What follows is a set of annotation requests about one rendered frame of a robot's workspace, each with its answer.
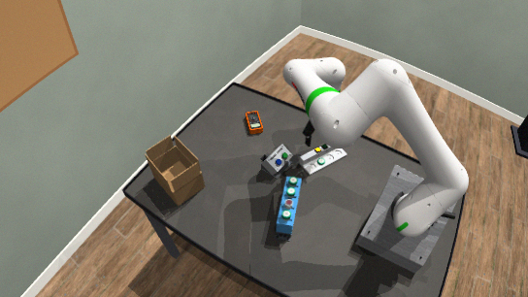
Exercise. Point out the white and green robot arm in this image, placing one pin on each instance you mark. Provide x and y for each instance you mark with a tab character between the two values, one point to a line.
383	89

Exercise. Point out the orange multimeter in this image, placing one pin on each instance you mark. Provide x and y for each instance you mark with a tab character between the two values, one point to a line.
254	122

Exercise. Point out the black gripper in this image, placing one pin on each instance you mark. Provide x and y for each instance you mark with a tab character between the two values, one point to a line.
309	129

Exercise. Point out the blue tube rack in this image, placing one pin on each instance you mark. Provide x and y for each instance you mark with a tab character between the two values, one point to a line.
285	226

